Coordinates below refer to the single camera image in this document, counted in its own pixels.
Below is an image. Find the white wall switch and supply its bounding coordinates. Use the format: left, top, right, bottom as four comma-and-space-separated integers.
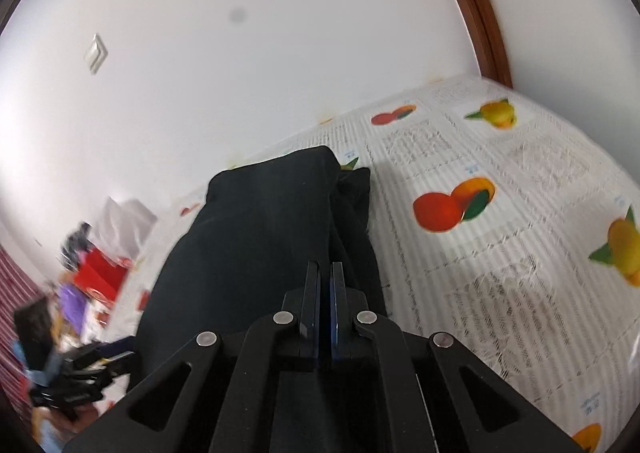
85, 33, 108, 75

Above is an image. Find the brown wooden door frame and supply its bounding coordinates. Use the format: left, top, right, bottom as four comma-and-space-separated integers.
456, 0, 513, 88

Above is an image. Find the purple bag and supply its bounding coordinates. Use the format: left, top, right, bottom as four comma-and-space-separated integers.
58, 283, 89, 335

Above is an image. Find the fruit print table cover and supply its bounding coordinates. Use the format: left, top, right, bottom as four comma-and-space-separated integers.
105, 77, 639, 452

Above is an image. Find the person's left hand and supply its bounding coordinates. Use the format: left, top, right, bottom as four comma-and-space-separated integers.
36, 403, 100, 441

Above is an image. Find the black sweatshirt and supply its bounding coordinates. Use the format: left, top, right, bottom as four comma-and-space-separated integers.
133, 144, 388, 453

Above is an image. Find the white plastic shopping bag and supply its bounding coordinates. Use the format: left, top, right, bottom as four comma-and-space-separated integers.
90, 198, 157, 261

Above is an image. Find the red paper shopping bag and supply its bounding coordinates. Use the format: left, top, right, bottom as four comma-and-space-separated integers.
74, 248, 129, 305

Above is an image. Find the plaid cloth in bag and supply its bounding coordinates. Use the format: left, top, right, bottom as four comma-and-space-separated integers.
60, 221, 93, 271

